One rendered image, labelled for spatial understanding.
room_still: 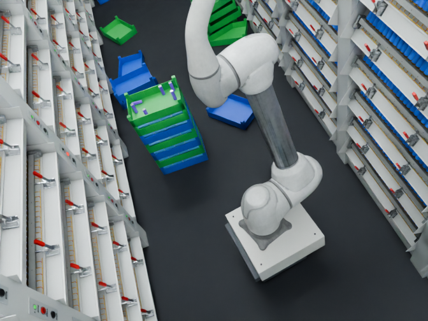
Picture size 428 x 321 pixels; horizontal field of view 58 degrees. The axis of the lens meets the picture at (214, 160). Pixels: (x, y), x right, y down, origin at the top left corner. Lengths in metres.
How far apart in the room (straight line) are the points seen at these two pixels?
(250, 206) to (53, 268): 0.75
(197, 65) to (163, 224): 1.31
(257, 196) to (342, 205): 0.72
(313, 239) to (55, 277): 1.04
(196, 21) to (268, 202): 0.77
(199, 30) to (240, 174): 1.34
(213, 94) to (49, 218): 0.67
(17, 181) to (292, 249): 1.11
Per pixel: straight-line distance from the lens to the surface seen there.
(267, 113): 1.42
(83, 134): 2.15
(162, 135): 2.20
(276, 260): 1.73
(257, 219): 1.58
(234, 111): 2.64
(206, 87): 1.24
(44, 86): 1.88
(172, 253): 2.20
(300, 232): 1.77
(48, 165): 1.53
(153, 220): 2.34
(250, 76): 1.30
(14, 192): 1.25
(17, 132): 1.41
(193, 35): 1.13
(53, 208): 1.41
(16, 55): 1.77
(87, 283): 1.45
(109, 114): 2.76
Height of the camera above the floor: 1.92
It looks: 52 degrees down
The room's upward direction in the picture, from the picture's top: 24 degrees counter-clockwise
